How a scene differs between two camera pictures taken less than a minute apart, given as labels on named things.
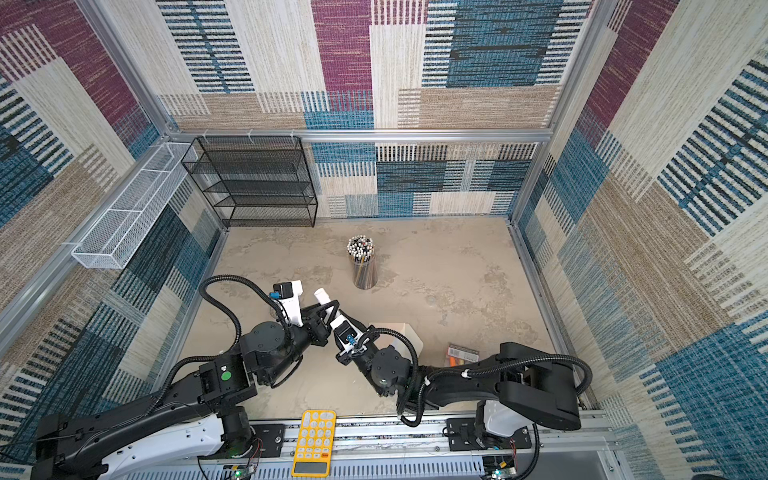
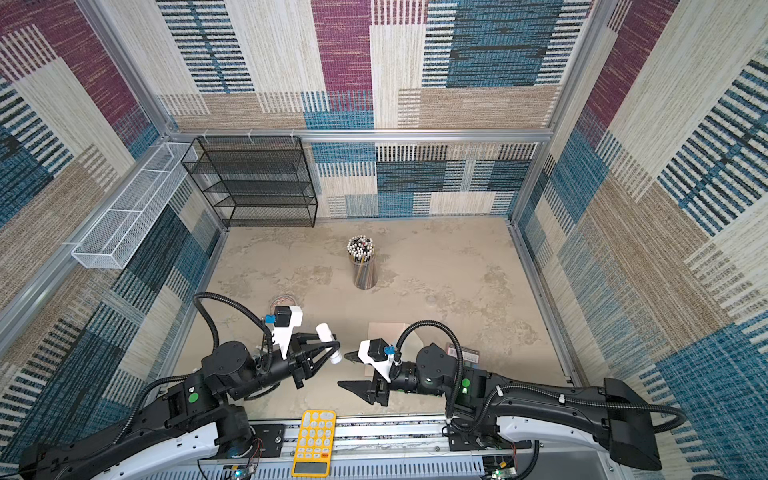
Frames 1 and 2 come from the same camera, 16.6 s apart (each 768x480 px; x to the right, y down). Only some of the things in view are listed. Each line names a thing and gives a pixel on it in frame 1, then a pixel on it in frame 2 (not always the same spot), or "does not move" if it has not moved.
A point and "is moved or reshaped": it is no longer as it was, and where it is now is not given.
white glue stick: [323, 297] is moved or reshaped
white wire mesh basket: [115, 239] does not move
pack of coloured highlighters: [457, 355] does not move
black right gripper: [342, 360] → [369, 391]
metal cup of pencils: [361, 249] does not move
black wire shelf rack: [254, 181] does not move
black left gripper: [312, 322] → [299, 356]
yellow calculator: [314, 445] does not move
